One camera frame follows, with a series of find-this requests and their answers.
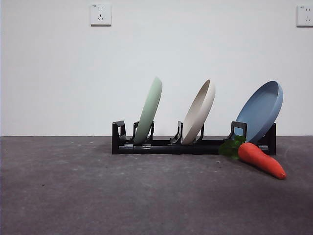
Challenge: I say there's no pale green plate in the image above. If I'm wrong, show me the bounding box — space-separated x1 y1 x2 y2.
133 76 163 145

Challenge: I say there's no orange carrot with green leaves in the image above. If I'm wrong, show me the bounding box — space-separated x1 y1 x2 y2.
218 135 287 181

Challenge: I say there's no black plate rack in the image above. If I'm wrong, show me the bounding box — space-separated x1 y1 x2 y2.
112 120 277 156

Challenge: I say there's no beige plate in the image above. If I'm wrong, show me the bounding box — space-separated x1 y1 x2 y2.
180 79 216 145

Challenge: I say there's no blue plate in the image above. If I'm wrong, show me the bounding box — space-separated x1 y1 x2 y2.
235 80 284 145

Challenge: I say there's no white wall socket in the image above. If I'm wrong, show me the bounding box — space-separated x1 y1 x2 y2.
90 3 112 26
296 4 313 27

